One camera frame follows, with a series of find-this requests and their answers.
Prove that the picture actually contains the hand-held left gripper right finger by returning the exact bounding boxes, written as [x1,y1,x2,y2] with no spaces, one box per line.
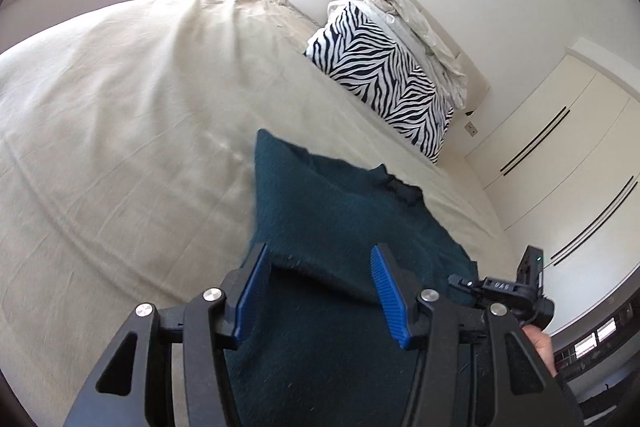
[370,243,586,427]

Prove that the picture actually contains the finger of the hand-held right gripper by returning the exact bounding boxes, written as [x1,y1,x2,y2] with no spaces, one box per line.
[447,274,523,308]

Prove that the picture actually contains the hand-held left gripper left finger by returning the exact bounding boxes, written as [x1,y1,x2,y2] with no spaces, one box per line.
[62,243,273,427]

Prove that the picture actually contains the crumpled white duvet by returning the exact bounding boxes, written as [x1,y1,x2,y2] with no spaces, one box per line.
[362,0,468,110]

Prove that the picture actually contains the zebra print pillow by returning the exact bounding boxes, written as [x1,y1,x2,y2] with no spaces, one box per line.
[305,2,456,165]

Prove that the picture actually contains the cream wardrobe with black handles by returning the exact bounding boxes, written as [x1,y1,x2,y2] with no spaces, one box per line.
[465,39,640,333]

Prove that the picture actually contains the dark teal knit sweater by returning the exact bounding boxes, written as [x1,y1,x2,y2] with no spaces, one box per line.
[222,129,478,427]

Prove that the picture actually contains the bed with beige sheet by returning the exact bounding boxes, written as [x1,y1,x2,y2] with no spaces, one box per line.
[0,0,511,427]

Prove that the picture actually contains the person's right hand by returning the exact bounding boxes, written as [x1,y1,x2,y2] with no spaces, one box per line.
[522,326,556,378]

